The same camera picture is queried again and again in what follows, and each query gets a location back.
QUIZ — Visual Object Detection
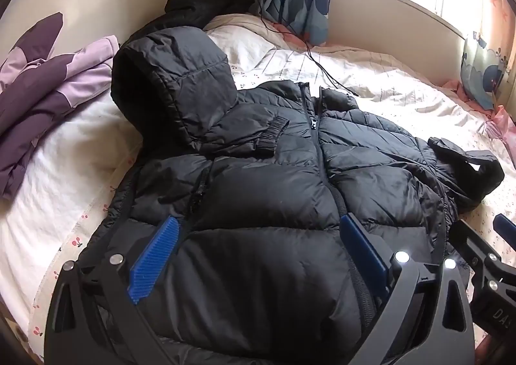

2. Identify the pink crumpled cloth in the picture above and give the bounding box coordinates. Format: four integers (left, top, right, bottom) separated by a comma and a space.
442, 80, 516, 167

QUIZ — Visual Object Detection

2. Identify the bed with cherry sheet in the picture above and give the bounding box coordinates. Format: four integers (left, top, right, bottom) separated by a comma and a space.
0, 12, 516, 365

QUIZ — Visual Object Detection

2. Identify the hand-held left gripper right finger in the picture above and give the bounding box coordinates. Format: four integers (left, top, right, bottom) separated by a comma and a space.
340, 213, 476, 365

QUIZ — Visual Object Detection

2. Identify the black crumpled garment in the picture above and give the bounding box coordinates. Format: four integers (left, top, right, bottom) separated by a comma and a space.
128, 0, 255, 43

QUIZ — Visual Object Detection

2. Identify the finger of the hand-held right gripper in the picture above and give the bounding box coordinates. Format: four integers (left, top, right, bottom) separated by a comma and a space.
493, 213, 516, 248
447, 219, 503, 282

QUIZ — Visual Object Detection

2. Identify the white pillow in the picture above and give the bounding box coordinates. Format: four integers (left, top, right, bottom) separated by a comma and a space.
203, 13, 285, 52

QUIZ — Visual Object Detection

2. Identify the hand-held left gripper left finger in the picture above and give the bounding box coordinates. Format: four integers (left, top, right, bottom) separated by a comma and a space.
44, 215, 181, 365

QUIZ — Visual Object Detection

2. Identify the black puffer jacket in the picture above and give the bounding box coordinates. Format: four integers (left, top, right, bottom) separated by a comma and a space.
78, 25, 505, 358

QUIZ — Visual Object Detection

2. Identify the purple jacket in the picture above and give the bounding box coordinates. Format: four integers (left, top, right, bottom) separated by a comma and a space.
0, 12, 121, 200

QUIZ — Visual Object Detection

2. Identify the black charger cable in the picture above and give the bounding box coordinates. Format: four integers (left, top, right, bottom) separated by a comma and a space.
248, 0, 360, 99

